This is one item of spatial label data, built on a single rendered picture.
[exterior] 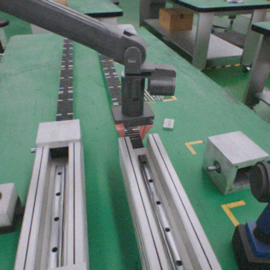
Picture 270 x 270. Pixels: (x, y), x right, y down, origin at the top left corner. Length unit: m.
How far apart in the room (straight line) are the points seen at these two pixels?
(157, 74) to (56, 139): 0.28
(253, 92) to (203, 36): 0.96
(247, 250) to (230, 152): 0.21
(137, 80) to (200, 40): 2.57
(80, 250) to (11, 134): 0.52
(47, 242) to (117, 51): 0.39
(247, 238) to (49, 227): 0.35
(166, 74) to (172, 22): 3.83
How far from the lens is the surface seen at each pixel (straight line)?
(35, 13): 0.61
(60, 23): 0.60
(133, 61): 0.57
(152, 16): 5.60
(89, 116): 0.89
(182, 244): 0.49
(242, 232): 0.52
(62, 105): 0.91
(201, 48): 3.18
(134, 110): 0.64
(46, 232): 0.52
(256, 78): 2.47
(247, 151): 0.62
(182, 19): 4.47
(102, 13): 2.68
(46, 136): 0.65
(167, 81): 0.60
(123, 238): 0.54
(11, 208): 0.58
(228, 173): 0.60
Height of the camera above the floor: 1.23
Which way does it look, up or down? 35 degrees down
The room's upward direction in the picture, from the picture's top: straight up
